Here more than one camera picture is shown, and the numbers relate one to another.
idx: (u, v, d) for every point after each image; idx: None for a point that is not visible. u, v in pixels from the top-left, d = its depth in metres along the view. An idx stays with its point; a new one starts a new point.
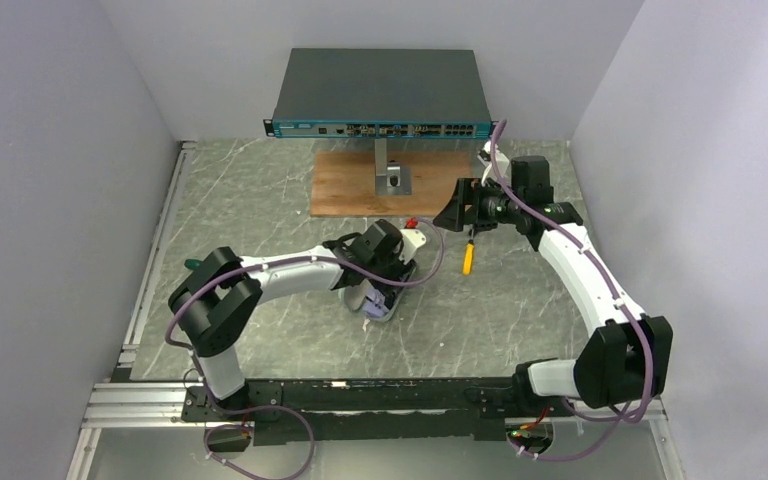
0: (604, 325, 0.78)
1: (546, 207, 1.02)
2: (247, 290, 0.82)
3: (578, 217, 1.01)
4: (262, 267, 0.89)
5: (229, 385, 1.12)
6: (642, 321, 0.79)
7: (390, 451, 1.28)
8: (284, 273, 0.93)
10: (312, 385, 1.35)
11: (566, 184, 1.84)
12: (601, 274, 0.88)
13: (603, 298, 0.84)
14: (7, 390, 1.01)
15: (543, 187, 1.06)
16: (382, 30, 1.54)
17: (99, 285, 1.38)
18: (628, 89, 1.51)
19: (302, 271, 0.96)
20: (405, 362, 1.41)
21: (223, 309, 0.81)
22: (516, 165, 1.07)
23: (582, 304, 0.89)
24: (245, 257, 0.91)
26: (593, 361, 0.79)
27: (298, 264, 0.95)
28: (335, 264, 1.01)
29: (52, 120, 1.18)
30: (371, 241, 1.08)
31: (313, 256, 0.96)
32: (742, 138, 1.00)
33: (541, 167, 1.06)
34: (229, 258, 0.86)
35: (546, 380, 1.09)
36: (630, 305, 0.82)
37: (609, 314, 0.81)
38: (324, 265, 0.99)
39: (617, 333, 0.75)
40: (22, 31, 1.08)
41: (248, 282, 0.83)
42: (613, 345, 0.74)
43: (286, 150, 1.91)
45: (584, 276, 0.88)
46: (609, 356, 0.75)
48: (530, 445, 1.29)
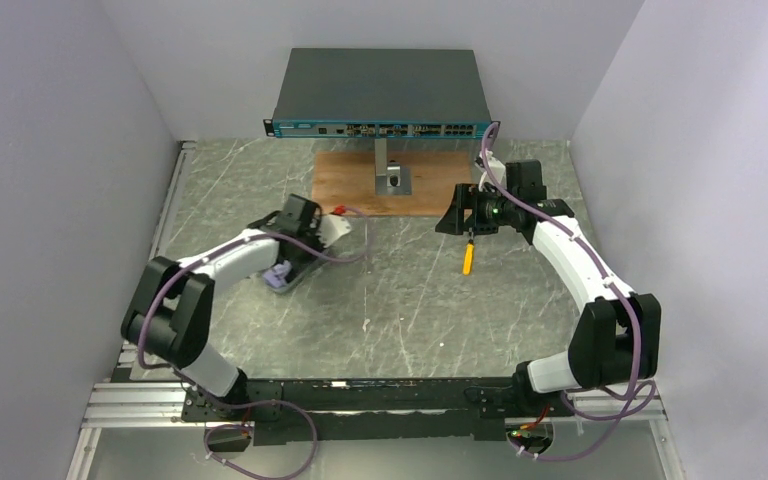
0: (593, 301, 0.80)
1: (539, 204, 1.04)
2: (200, 283, 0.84)
3: (571, 211, 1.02)
4: (203, 261, 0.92)
5: (228, 376, 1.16)
6: (631, 298, 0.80)
7: (390, 451, 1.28)
8: (228, 260, 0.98)
10: (312, 385, 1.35)
11: (566, 185, 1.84)
12: (590, 257, 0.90)
13: (592, 278, 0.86)
14: (7, 390, 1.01)
15: (536, 185, 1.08)
16: (382, 30, 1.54)
17: (99, 285, 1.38)
18: (627, 89, 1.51)
19: (243, 253, 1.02)
20: (405, 362, 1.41)
21: (186, 310, 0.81)
22: (510, 165, 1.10)
23: (575, 289, 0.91)
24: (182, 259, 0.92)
26: (583, 341, 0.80)
27: (233, 248, 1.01)
28: (267, 239, 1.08)
29: (51, 120, 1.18)
30: (293, 212, 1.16)
31: (246, 237, 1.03)
32: (740, 137, 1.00)
33: (534, 166, 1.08)
34: (168, 264, 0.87)
35: (546, 379, 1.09)
36: (620, 283, 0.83)
37: (597, 292, 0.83)
38: (258, 243, 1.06)
39: (606, 308, 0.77)
40: (22, 32, 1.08)
41: (198, 277, 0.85)
42: (602, 320, 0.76)
43: (286, 149, 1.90)
45: (575, 262, 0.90)
46: (598, 332, 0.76)
48: (530, 445, 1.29)
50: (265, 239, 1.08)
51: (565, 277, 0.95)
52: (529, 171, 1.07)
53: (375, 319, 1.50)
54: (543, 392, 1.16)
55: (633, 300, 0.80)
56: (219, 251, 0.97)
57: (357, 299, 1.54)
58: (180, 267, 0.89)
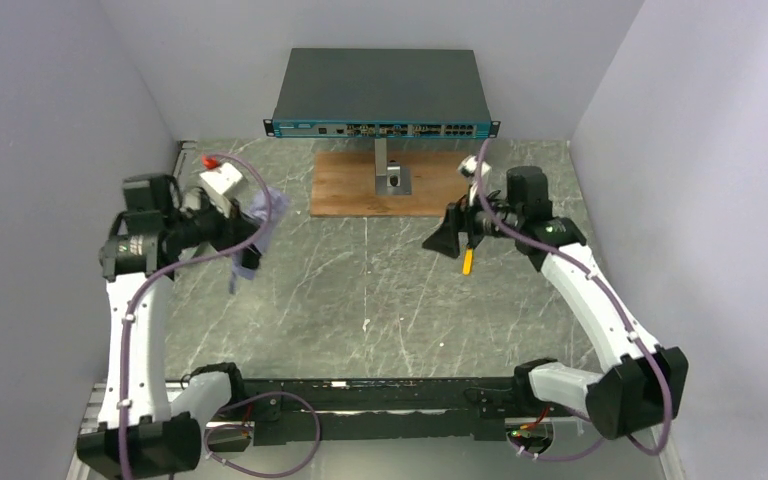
0: (620, 362, 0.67)
1: (546, 226, 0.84)
2: (156, 430, 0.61)
3: (582, 237, 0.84)
4: (127, 404, 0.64)
5: (225, 384, 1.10)
6: (659, 354, 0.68)
7: (390, 451, 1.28)
8: (142, 368, 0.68)
10: (312, 385, 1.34)
11: (566, 184, 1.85)
12: (609, 303, 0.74)
13: (616, 331, 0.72)
14: (8, 390, 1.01)
15: (543, 201, 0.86)
16: (383, 31, 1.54)
17: (99, 286, 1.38)
18: (628, 89, 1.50)
19: (143, 336, 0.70)
20: (405, 362, 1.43)
21: (172, 458, 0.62)
22: (512, 179, 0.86)
23: (592, 335, 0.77)
24: (102, 415, 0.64)
26: (607, 405, 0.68)
27: (132, 346, 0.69)
28: (147, 292, 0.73)
29: (52, 120, 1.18)
30: (145, 206, 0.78)
31: (127, 317, 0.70)
32: (742, 136, 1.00)
33: (540, 177, 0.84)
34: (102, 447, 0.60)
35: (548, 390, 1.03)
36: (644, 336, 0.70)
37: (624, 350, 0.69)
38: (147, 302, 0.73)
39: (636, 373, 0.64)
40: (22, 33, 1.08)
41: (145, 434, 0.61)
42: (632, 386, 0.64)
43: (286, 150, 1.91)
45: (592, 308, 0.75)
46: (626, 400, 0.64)
48: (530, 445, 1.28)
50: (146, 295, 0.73)
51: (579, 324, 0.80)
52: (539, 184, 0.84)
53: (375, 319, 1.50)
54: (543, 398, 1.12)
55: (660, 356, 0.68)
56: (115, 369, 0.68)
57: (357, 298, 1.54)
58: (114, 430, 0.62)
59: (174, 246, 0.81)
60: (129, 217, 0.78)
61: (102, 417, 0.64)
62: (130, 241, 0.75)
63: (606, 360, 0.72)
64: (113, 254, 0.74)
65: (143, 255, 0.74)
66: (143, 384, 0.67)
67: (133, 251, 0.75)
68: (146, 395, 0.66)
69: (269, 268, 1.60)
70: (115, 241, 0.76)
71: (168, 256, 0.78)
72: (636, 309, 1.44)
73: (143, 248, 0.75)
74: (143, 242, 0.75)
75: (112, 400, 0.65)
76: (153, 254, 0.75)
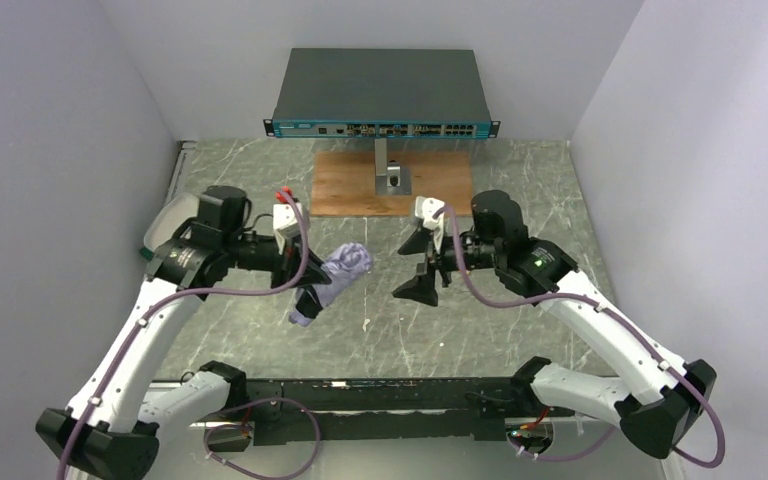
0: (665, 395, 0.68)
1: (533, 258, 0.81)
2: (102, 441, 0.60)
3: (572, 262, 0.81)
4: (95, 403, 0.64)
5: (221, 391, 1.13)
6: (689, 376, 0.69)
7: (389, 450, 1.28)
8: (128, 372, 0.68)
10: (312, 385, 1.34)
11: (566, 184, 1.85)
12: (630, 333, 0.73)
13: (645, 363, 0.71)
14: (8, 389, 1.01)
15: (518, 230, 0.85)
16: (383, 31, 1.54)
17: (99, 286, 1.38)
18: (628, 89, 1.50)
19: (146, 345, 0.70)
20: (406, 362, 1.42)
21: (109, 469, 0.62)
22: (484, 213, 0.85)
23: (613, 364, 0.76)
24: (73, 398, 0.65)
26: (652, 434, 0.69)
27: (132, 349, 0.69)
28: (171, 307, 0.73)
29: (52, 120, 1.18)
30: (209, 222, 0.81)
31: (140, 322, 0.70)
32: (742, 136, 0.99)
33: (509, 205, 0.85)
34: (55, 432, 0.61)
35: (561, 399, 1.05)
36: (671, 361, 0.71)
37: (660, 382, 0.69)
38: (165, 314, 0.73)
39: (681, 404, 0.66)
40: (22, 32, 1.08)
41: (93, 442, 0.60)
42: (681, 418, 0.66)
43: (286, 149, 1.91)
45: (613, 342, 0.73)
46: (674, 430, 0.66)
48: (530, 445, 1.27)
50: (167, 308, 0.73)
51: (595, 350, 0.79)
52: (507, 213, 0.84)
53: (375, 319, 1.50)
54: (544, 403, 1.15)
55: (691, 377, 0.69)
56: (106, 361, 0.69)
57: (357, 298, 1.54)
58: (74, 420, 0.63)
59: (220, 267, 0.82)
60: (196, 227, 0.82)
61: (73, 399, 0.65)
62: (182, 252, 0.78)
63: (640, 391, 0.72)
64: (162, 257, 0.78)
65: (184, 270, 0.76)
66: (119, 390, 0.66)
67: (179, 262, 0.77)
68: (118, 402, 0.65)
69: None
70: (172, 246, 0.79)
71: (207, 277, 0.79)
72: (636, 309, 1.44)
73: (187, 262, 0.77)
74: (191, 256, 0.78)
75: (90, 389, 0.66)
76: (192, 272, 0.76)
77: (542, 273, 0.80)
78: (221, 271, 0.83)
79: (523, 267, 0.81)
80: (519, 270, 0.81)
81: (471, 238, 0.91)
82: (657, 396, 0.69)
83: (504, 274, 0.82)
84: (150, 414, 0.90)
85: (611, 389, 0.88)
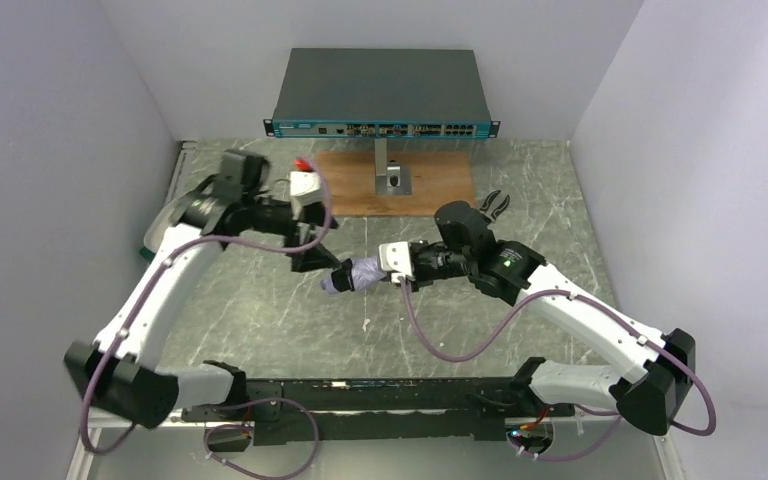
0: (648, 369, 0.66)
1: (502, 259, 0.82)
2: (130, 372, 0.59)
3: (539, 257, 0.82)
4: (123, 335, 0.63)
5: (221, 390, 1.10)
6: (670, 347, 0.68)
7: (390, 451, 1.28)
8: (155, 310, 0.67)
10: (312, 385, 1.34)
11: (566, 184, 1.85)
12: (605, 312, 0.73)
13: (625, 341, 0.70)
14: (9, 388, 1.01)
15: (484, 234, 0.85)
16: (383, 31, 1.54)
17: (98, 285, 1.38)
18: (628, 88, 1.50)
19: (170, 285, 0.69)
20: (406, 362, 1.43)
21: (138, 402, 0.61)
22: (448, 224, 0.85)
23: (597, 348, 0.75)
24: (98, 336, 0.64)
26: (646, 412, 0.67)
27: (157, 287, 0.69)
28: (196, 249, 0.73)
29: (52, 120, 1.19)
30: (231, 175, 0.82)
31: (165, 260, 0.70)
32: (743, 137, 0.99)
33: (471, 212, 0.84)
34: (82, 364, 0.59)
35: (561, 393, 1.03)
36: (649, 334, 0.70)
37: (642, 357, 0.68)
38: (189, 255, 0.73)
39: (666, 376, 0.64)
40: (21, 32, 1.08)
41: (121, 372, 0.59)
42: (669, 391, 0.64)
43: (286, 149, 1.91)
45: (590, 325, 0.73)
46: (664, 405, 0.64)
48: (530, 445, 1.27)
50: (190, 251, 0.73)
51: (576, 336, 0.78)
52: (470, 220, 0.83)
53: (375, 319, 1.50)
54: (548, 403, 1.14)
55: (672, 348, 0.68)
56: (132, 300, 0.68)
57: (357, 299, 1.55)
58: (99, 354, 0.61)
59: (240, 222, 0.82)
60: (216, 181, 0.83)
61: (98, 335, 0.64)
62: (205, 202, 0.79)
63: (627, 370, 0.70)
64: (183, 207, 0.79)
65: (207, 217, 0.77)
66: (148, 323, 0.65)
67: (201, 210, 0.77)
68: (145, 336, 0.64)
69: (269, 268, 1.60)
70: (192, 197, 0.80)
71: (228, 228, 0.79)
72: (636, 308, 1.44)
73: (209, 210, 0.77)
74: (214, 206, 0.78)
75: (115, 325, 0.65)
76: (214, 218, 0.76)
77: (514, 272, 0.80)
78: (240, 227, 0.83)
79: (494, 269, 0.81)
80: (491, 273, 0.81)
81: (441, 250, 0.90)
82: (641, 372, 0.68)
83: (477, 279, 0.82)
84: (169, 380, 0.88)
85: (604, 375, 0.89)
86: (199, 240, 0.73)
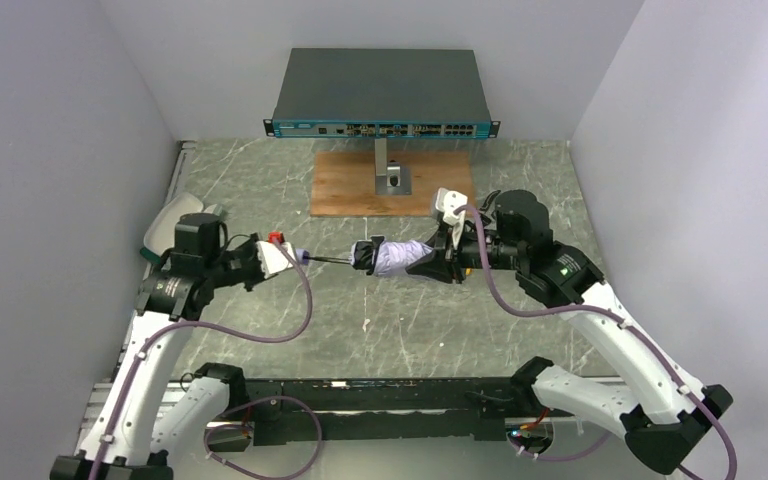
0: (681, 420, 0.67)
1: (559, 266, 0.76)
2: (121, 476, 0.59)
3: (597, 272, 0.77)
4: (108, 440, 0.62)
5: (220, 396, 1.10)
6: (708, 401, 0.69)
7: (389, 450, 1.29)
8: (137, 405, 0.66)
10: (312, 385, 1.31)
11: (566, 184, 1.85)
12: (652, 353, 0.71)
13: (665, 385, 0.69)
14: (10, 389, 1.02)
15: (544, 234, 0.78)
16: (383, 31, 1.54)
17: (98, 285, 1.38)
18: (628, 89, 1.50)
19: (149, 380, 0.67)
20: (405, 362, 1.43)
21: None
22: (510, 215, 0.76)
23: (628, 381, 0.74)
24: (84, 443, 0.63)
26: (657, 450, 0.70)
27: (135, 381, 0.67)
28: (168, 336, 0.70)
29: (52, 121, 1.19)
30: (188, 247, 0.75)
31: (138, 354, 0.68)
32: (742, 139, 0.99)
33: (538, 209, 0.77)
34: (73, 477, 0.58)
35: (563, 399, 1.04)
36: (691, 385, 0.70)
37: (678, 406, 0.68)
38: (163, 344, 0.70)
39: (694, 429, 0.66)
40: (22, 33, 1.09)
41: (113, 478, 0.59)
42: (692, 443, 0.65)
43: (286, 150, 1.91)
45: (633, 361, 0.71)
46: (683, 452, 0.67)
48: (530, 445, 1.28)
50: (161, 341, 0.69)
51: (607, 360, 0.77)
52: (534, 216, 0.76)
53: (375, 320, 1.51)
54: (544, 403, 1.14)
55: (710, 402, 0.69)
56: (110, 398, 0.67)
57: (357, 299, 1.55)
58: (88, 460, 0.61)
59: (209, 292, 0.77)
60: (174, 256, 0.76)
61: (83, 442, 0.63)
62: (168, 281, 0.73)
63: (656, 411, 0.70)
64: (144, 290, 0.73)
65: (173, 299, 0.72)
66: (131, 422, 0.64)
67: (166, 292, 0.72)
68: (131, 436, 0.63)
69: None
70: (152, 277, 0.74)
71: (196, 304, 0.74)
72: (636, 308, 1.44)
73: (175, 291, 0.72)
74: (179, 285, 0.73)
75: (99, 430, 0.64)
76: (183, 300, 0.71)
77: (567, 282, 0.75)
78: (210, 296, 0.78)
79: (547, 274, 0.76)
80: (542, 277, 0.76)
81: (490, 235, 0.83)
82: (673, 419, 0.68)
83: (526, 281, 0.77)
84: (158, 442, 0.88)
85: (616, 400, 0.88)
86: (167, 331, 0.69)
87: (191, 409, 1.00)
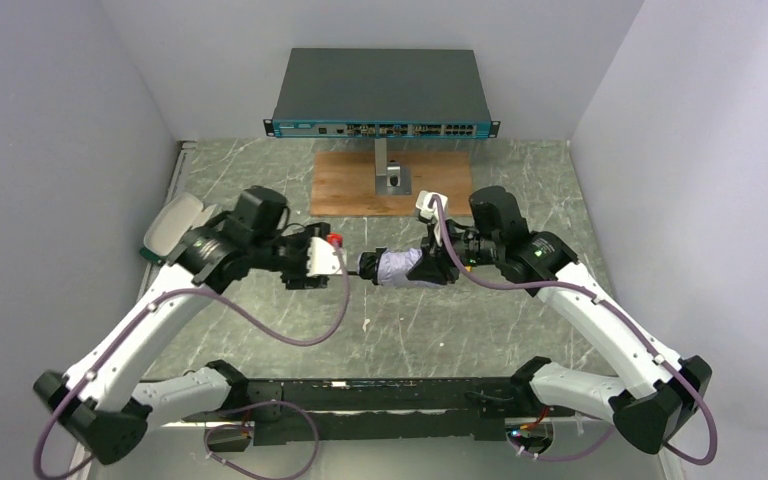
0: (658, 389, 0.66)
1: (533, 249, 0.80)
2: (86, 417, 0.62)
3: (572, 253, 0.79)
4: (89, 378, 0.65)
5: (222, 397, 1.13)
6: (684, 371, 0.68)
7: (389, 451, 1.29)
8: (127, 355, 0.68)
10: (312, 385, 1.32)
11: (566, 184, 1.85)
12: (626, 325, 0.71)
13: (641, 356, 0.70)
14: (10, 388, 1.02)
15: (516, 221, 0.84)
16: (383, 31, 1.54)
17: (98, 285, 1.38)
18: (628, 89, 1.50)
19: (148, 332, 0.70)
20: (405, 362, 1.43)
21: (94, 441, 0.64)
22: (481, 205, 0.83)
23: (608, 357, 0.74)
24: (73, 368, 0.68)
26: (638, 425, 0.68)
27: (136, 330, 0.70)
28: (183, 298, 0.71)
29: (51, 120, 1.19)
30: (245, 216, 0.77)
31: (148, 306, 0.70)
32: (741, 138, 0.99)
33: (508, 198, 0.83)
34: None
35: (561, 396, 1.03)
36: (667, 356, 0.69)
37: (654, 375, 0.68)
38: (175, 303, 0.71)
39: (674, 398, 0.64)
40: (21, 33, 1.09)
41: (78, 416, 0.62)
42: (673, 413, 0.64)
43: (286, 150, 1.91)
45: (608, 333, 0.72)
46: (665, 426, 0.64)
48: (530, 445, 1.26)
50: (177, 298, 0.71)
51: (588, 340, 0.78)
52: (504, 204, 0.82)
53: (375, 319, 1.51)
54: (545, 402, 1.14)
55: (687, 373, 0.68)
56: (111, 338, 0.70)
57: (357, 299, 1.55)
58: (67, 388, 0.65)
59: (242, 266, 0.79)
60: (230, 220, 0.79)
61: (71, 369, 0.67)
62: (207, 242, 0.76)
63: (636, 384, 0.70)
64: (187, 242, 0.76)
65: (206, 261, 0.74)
66: (115, 369, 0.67)
67: (202, 252, 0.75)
68: (110, 382, 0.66)
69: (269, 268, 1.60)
70: (200, 235, 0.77)
71: (223, 274, 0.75)
72: (636, 308, 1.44)
73: (209, 254, 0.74)
74: (215, 249, 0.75)
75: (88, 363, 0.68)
76: (210, 266, 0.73)
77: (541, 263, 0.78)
78: (241, 270, 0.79)
79: (522, 256, 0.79)
80: (519, 260, 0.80)
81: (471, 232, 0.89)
82: (650, 389, 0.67)
83: (503, 265, 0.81)
84: (150, 396, 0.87)
85: (604, 385, 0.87)
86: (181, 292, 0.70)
87: (191, 392, 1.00)
